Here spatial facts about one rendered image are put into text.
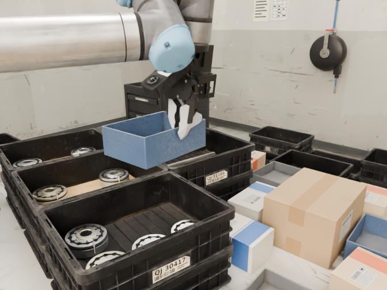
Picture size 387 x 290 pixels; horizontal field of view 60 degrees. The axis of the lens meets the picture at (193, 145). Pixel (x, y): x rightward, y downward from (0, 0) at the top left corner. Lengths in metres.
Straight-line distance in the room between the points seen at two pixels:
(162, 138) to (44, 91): 3.78
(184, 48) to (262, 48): 3.87
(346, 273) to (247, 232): 0.27
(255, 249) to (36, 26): 0.76
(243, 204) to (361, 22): 3.04
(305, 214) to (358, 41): 3.07
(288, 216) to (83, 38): 0.77
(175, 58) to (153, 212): 0.59
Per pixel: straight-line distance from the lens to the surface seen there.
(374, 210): 1.35
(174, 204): 1.07
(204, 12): 0.69
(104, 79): 4.86
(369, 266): 1.02
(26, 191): 1.03
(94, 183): 1.25
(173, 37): 0.53
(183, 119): 0.73
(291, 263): 1.08
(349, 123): 4.06
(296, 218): 1.05
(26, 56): 0.53
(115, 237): 0.94
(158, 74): 0.68
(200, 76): 0.71
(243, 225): 1.05
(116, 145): 0.78
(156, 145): 0.72
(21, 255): 1.19
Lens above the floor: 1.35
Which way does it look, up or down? 19 degrees down
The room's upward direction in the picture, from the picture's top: straight up
